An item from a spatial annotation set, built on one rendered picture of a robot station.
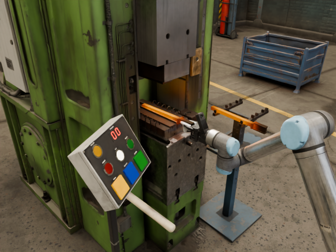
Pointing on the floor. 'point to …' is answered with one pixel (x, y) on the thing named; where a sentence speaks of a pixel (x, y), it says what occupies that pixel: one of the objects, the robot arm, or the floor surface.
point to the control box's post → (113, 230)
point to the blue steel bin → (283, 58)
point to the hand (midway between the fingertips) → (183, 120)
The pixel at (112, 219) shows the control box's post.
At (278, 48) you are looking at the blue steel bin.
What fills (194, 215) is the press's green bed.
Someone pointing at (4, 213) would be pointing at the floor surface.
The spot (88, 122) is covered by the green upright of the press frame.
